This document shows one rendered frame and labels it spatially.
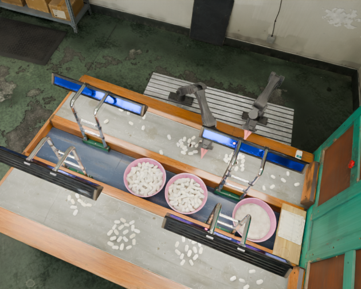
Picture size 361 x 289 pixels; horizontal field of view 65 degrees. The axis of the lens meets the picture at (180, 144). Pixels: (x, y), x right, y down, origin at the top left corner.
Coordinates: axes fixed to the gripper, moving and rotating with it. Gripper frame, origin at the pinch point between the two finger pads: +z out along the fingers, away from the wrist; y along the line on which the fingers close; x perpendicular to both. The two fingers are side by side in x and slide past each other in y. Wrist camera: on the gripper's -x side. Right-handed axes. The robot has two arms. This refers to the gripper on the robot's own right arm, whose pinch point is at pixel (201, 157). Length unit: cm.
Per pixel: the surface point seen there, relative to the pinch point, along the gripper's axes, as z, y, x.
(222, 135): -21.3, 7.9, -27.0
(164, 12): -119, -109, 169
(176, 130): -9.9, -23.6, 10.6
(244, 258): 25, 36, -62
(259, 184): 3.8, 41.8, -0.8
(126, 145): 9, -50, -8
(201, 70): -67, -40, 156
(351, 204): -14, 74, -49
